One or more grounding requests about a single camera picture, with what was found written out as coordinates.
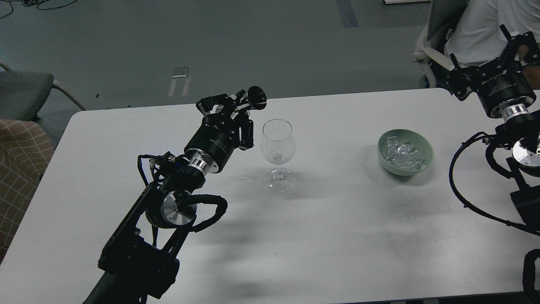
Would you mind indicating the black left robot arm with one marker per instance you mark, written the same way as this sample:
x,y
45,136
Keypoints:
x,y
140,258

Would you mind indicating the checked beige cushion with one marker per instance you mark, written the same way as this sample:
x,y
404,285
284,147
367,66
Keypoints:
x,y
25,153

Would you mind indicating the clear ice cubes pile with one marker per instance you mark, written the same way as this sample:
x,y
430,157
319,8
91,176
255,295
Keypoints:
x,y
402,155

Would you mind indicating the grey office chair left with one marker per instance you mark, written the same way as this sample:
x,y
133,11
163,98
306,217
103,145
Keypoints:
x,y
23,93

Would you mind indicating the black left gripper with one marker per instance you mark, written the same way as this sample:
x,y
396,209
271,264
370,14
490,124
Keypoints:
x,y
218,132

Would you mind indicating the green bowl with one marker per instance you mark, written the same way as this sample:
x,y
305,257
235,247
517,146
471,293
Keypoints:
x,y
417,140

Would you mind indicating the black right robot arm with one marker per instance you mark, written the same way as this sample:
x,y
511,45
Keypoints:
x,y
513,150

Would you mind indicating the clear wine glass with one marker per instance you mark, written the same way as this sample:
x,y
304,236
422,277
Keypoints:
x,y
278,147

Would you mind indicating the steel jigger measuring cup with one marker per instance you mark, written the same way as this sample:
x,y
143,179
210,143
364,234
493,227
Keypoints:
x,y
252,99

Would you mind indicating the person in white shirt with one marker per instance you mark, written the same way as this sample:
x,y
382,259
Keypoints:
x,y
478,38

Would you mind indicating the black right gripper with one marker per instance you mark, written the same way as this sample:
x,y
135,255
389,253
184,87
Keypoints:
x,y
506,89

